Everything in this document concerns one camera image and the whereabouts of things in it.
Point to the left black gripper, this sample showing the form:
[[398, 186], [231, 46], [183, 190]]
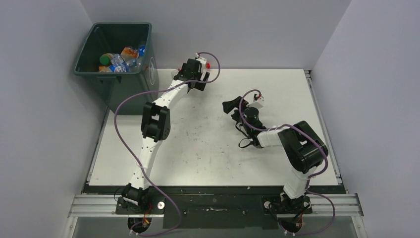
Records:
[[199, 86]]

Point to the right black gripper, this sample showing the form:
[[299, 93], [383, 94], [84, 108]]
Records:
[[230, 105]]

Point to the blue label water bottle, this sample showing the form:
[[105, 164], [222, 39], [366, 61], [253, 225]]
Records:
[[141, 51]]

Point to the orange crushed bottle back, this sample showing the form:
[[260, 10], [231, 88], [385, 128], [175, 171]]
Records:
[[129, 53]]

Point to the clear crushed bottle back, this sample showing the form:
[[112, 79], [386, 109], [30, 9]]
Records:
[[119, 63]]

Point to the red label bottle back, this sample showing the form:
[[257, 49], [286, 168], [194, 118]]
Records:
[[191, 70]]

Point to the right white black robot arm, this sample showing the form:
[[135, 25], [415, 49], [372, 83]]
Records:
[[304, 149]]

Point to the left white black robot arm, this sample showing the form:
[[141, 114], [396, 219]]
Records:
[[155, 127]]

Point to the dark green plastic bin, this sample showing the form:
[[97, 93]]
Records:
[[115, 87]]

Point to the Pepsi bottle blue cap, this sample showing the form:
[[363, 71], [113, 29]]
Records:
[[123, 68]]

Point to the brown stained bottle green cap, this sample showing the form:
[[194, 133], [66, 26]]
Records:
[[106, 63]]

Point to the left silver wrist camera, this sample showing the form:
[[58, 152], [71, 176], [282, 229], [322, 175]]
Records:
[[202, 61]]

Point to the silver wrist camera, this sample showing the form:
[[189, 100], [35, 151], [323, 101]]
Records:
[[202, 61], [258, 101]]

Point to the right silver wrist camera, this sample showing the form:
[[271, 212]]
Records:
[[258, 101]]

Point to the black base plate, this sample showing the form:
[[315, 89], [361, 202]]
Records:
[[205, 207]]

